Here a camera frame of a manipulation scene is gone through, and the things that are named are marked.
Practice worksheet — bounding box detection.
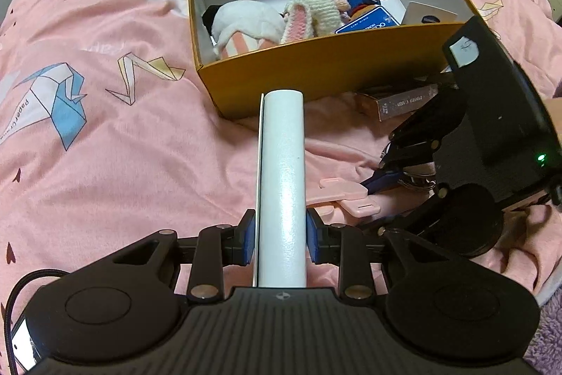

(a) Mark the blue card box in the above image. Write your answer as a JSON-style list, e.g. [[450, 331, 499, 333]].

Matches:
[[334, 5, 401, 35]]

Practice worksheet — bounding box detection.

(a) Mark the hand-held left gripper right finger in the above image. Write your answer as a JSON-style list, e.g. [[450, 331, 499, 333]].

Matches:
[[306, 208, 453, 301]]

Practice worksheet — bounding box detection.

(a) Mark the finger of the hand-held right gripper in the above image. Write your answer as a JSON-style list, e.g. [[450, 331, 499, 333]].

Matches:
[[360, 154, 439, 196], [381, 95, 467, 166]]

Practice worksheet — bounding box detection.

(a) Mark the pink plastic clip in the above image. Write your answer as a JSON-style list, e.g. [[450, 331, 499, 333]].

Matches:
[[320, 176, 382, 218]]

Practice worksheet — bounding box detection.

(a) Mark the black cable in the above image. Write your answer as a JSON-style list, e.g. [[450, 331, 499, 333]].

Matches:
[[6, 269, 66, 375]]

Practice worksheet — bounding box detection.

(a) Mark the pink printed blanket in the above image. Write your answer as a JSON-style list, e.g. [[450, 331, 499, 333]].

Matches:
[[0, 0, 562, 305]]

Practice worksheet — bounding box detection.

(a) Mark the purple fuzzy cloth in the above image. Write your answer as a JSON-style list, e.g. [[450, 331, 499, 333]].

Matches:
[[514, 291, 562, 375]]

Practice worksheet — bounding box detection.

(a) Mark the crocheted bunny toy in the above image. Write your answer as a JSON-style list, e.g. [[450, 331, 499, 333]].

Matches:
[[281, 0, 347, 46]]

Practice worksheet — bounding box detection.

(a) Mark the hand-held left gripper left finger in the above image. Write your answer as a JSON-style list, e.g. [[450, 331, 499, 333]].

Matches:
[[105, 209, 257, 303]]

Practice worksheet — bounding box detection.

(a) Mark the long white box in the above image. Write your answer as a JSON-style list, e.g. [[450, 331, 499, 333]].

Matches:
[[252, 89, 308, 289]]

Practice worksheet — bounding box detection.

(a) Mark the orange cardboard box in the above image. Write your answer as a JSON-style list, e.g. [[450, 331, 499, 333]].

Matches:
[[181, 0, 489, 121]]

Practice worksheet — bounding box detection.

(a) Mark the pink striped white plush toy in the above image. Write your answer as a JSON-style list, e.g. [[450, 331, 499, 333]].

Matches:
[[202, 0, 288, 59]]

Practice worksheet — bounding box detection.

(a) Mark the brown palette box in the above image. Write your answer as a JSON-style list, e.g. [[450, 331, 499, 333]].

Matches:
[[355, 83, 440, 123]]

